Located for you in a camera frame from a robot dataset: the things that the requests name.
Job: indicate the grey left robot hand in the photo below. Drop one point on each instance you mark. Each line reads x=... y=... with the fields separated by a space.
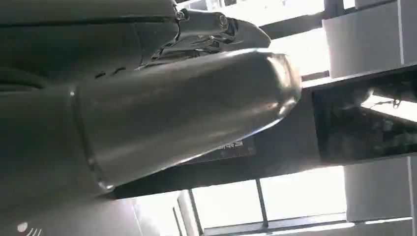
x=156 y=117

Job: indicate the dark printed label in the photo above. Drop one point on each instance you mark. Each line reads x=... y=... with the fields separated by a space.
x=233 y=150

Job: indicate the white pillar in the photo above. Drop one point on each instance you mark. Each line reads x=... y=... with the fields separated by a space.
x=361 y=39

